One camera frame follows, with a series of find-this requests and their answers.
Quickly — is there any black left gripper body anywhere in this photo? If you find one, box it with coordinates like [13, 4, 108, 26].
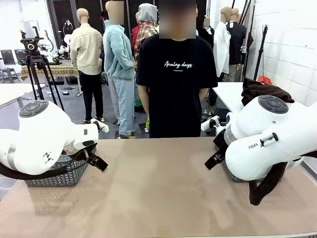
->
[78, 146, 97, 159]

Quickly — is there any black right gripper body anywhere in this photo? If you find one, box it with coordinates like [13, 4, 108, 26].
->
[212, 128, 228, 156]

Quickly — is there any dark brown garment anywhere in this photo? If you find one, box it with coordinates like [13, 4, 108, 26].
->
[241, 78, 295, 107]

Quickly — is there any person's right forearm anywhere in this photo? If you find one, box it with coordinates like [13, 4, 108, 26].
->
[137, 85, 151, 113]

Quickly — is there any grey plastic basket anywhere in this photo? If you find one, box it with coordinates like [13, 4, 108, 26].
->
[221, 158, 289, 183]
[24, 146, 97, 187]

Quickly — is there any person in black t-shirt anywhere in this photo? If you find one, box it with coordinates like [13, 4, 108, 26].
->
[135, 0, 218, 139]

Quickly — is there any table with patterned cloth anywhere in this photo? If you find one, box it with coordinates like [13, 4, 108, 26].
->
[21, 63, 80, 80]

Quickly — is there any mannequin in white shirt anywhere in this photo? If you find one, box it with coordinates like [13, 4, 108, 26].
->
[213, 6, 232, 82]

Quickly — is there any mannequin in light blue fleece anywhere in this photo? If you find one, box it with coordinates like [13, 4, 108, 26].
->
[103, 0, 137, 139]

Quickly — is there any mannequin in beige shirt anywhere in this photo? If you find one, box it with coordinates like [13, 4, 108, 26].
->
[70, 8, 105, 124]

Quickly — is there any black light stand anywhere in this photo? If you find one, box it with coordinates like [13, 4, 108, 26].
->
[253, 24, 269, 81]

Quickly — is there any mannequin in black shirt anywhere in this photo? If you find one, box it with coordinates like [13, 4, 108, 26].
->
[226, 8, 255, 82]

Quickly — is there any mannequin in black jacket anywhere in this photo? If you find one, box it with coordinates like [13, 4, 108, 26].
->
[197, 17, 215, 48]

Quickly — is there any grey stool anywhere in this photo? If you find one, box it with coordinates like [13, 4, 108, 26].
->
[0, 68, 20, 84]

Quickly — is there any mannequin in red top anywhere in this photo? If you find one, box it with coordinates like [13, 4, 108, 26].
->
[131, 11, 141, 54]

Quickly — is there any mannequin in plaid hoodie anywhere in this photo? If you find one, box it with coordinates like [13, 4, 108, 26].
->
[133, 2, 159, 60]

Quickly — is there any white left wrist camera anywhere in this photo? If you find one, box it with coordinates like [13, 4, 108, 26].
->
[90, 118, 109, 133]

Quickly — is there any black left arm cable sleeve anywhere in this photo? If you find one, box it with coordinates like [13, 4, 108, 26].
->
[0, 150, 90, 180]

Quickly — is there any black camera tripod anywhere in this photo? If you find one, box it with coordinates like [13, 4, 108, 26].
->
[20, 26, 65, 113]

